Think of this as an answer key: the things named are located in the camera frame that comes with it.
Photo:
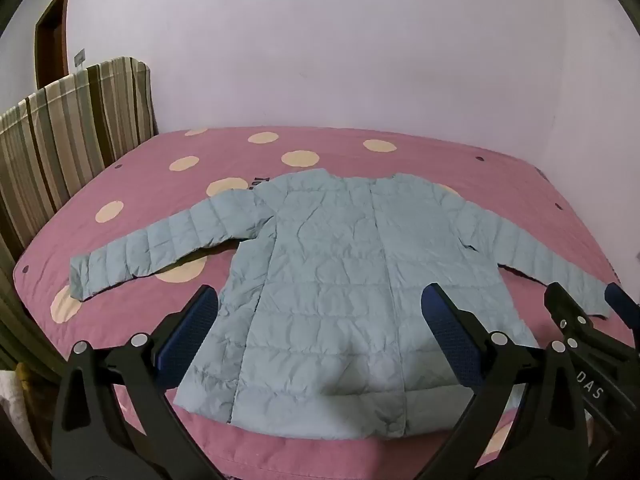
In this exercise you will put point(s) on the light blue quilted jacket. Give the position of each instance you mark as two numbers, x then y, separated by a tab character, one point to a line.
325	280

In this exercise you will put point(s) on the brown wooden door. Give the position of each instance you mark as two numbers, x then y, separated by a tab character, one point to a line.
51	40

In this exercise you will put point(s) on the pink polka-dot bed sheet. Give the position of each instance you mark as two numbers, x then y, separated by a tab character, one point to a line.
165	200

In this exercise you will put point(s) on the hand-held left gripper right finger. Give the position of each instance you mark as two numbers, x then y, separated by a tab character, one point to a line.
452	332

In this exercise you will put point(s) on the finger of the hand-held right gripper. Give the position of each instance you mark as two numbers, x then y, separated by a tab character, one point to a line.
620	299
564	309

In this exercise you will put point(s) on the white and yellow cloth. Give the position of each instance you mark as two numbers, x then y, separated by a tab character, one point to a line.
14	400

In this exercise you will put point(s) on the striped headboard cover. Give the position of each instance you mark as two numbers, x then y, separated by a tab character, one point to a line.
65	145

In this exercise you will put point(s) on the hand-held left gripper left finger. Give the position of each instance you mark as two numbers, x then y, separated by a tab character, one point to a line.
194	321

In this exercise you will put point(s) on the small wall switch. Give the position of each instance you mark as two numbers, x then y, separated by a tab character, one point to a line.
79	57

